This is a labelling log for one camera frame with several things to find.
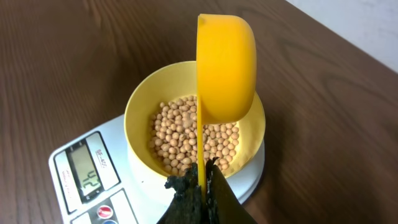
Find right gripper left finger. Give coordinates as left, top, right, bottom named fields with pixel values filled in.
left=157, top=163, right=202, bottom=224

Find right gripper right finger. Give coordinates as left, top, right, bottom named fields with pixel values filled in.
left=206, top=159, right=257, bottom=224

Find yellow measuring scoop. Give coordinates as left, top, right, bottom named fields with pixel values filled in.
left=196, top=14, right=266, bottom=203

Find soybeans in bowl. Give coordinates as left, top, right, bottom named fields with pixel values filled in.
left=148, top=95, right=239, bottom=175

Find white digital kitchen scale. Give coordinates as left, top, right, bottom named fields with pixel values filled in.
left=48, top=114, right=266, bottom=224

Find pale yellow bowl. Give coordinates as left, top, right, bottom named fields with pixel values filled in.
left=124, top=61, right=266, bottom=180

